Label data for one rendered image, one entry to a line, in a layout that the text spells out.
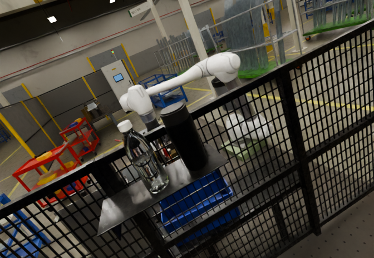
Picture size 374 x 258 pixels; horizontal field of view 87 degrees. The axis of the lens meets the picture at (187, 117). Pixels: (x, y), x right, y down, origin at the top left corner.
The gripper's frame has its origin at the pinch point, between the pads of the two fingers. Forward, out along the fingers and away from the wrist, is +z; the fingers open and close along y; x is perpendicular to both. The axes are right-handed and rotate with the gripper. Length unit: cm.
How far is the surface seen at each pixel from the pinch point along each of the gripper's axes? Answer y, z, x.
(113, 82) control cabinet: 71, -14, -704
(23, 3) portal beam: 112, -210, -333
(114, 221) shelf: 17, -21, 69
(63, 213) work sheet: 34, -21, 55
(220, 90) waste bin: -156, 65, -269
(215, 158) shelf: -12, -22, 67
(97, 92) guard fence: 155, 1, -773
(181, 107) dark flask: -9, -39, 67
